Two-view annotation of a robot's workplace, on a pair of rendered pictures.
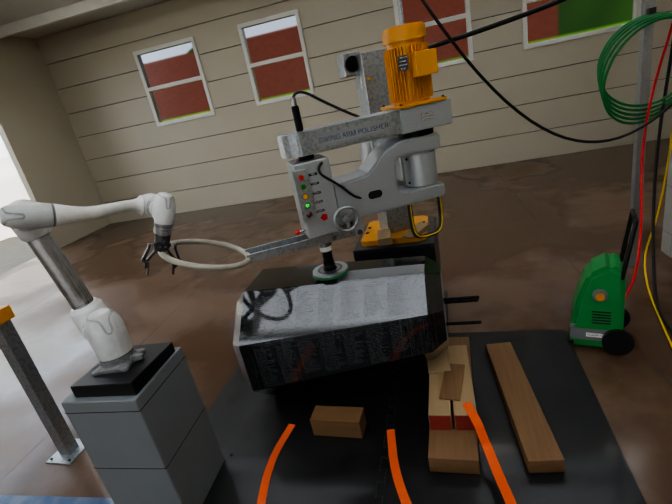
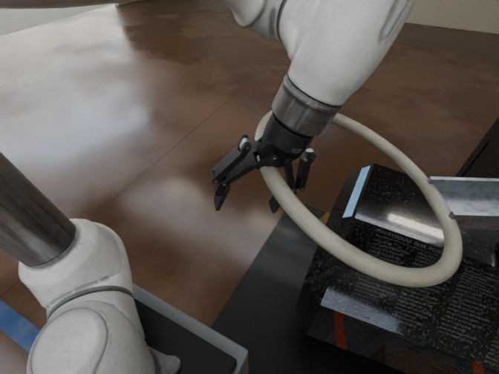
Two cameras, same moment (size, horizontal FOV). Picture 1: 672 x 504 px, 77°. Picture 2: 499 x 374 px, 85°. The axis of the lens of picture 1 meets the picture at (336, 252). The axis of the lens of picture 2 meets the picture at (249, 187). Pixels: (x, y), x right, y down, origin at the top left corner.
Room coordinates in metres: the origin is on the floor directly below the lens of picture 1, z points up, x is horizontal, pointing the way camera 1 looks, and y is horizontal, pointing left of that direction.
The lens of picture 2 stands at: (1.74, 0.84, 1.58)
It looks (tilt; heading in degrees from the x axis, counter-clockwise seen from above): 45 degrees down; 13
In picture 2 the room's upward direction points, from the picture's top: straight up
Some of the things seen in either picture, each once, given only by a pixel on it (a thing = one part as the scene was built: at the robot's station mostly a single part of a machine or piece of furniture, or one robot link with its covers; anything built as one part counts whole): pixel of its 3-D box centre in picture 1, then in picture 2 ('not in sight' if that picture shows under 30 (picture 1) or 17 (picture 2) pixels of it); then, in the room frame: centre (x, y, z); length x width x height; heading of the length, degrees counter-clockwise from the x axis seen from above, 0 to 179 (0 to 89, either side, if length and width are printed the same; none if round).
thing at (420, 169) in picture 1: (419, 167); not in sight; (2.47, -0.59, 1.34); 0.19 x 0.19 x 0.20
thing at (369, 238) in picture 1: (395, 229); not in sight; (3.12, -0.50, 0.76); 0.49 x 0.49 x 0.05; 72
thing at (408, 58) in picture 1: (408, 66); not in sight; (2.46, -0.59, 1.90); 0.31 x 0.28 x 0.40; 11
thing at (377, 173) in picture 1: (380, 184); not in sight; (2.41, -0.33, 1.30); 0.74 x 0.23 x 0.49; 101
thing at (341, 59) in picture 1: (349, 65); not in sight; (3.17, -0.36, 2.00); 0.20 x 0.18 x 0.15; 162
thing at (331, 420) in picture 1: (338, 421); not in sight; (1.96, 0.19, 0.07); 0.30 x 0.12 x 0.12; 70
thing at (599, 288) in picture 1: (601, 280); not in sight; (2.30, -1.60, 0.43); 0.35 x 0.35 x 0.87; 57
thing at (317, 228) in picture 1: (328, 194); not in sight; (2.36, -0.02, 1.32); 0.36 x 0.22 x 0.45; 101
